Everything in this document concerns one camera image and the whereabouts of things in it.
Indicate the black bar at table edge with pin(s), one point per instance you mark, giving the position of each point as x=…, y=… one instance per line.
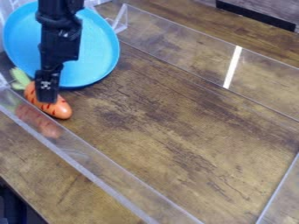
x=277, y=22

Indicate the clear acrylic right wall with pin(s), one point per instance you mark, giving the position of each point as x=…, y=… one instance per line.
x=282, y=208

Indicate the blue round tray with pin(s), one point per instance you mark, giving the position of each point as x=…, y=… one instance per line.
x=99, y=49

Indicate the clear acrylic back wall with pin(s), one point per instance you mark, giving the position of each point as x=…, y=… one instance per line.
x=247, y=73

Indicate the clear acrylic wall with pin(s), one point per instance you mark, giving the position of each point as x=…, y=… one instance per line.
x=153, y=207
x=282, y=208
x=247, y=73

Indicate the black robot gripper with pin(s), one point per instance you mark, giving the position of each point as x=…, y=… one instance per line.
x=61, y=43

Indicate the clear acrylic front wall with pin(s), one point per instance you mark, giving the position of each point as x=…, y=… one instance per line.
x=153, y=207

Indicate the orange toy carrot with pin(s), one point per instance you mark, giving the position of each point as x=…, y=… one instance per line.
x=58, y=109

